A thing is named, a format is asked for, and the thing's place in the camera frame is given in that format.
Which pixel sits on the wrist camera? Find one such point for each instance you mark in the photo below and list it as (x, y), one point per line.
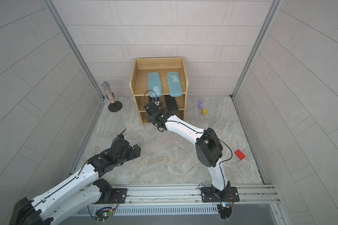
(119, 137)
(158, 103)

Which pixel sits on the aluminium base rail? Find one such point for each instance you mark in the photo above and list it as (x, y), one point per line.
(150, 200)

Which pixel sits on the circuit board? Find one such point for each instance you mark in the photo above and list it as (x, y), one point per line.
(224, 210)
(103, 214)

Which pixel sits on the purple bunny figurine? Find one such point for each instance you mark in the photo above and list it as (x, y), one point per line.
(200, 105)

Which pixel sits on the black pencil case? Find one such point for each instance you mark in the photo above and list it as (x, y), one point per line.
(153, 99)
(171, 103)

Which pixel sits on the metal corner profile left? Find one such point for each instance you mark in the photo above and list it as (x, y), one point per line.
(73, 47)

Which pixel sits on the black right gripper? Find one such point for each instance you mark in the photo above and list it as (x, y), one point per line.
(150, 116)

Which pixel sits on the right circuit board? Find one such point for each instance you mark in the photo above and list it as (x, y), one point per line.
(224, 210)

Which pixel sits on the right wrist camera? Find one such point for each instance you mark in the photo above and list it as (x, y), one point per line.
(158, 103)

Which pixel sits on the red block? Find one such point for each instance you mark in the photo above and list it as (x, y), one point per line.
(240, 154)

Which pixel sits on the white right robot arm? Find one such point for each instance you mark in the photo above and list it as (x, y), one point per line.
(208, 148)

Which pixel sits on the teal pencil case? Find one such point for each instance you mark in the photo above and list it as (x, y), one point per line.
(154, 84)
(174, 84)

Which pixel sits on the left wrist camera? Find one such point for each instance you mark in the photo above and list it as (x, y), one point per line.
(119, 137)

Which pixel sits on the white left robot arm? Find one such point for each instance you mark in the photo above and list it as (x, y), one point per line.
(81, 189)

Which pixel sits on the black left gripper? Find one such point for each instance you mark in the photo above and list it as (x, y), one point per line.
(133, 155)

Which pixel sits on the metal corner profile right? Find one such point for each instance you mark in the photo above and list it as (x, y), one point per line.
(263, 31)

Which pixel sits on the left circuit board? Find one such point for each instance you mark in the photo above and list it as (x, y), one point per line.
(103, 214)

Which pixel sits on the metal corner profile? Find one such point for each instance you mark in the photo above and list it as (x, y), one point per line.
(263, 31)
(73, 47)

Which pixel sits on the wooden three-tier shelf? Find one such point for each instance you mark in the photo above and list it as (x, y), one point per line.
(139, 85)

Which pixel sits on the toy microphone on stand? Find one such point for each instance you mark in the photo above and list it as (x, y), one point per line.
(114, 106)

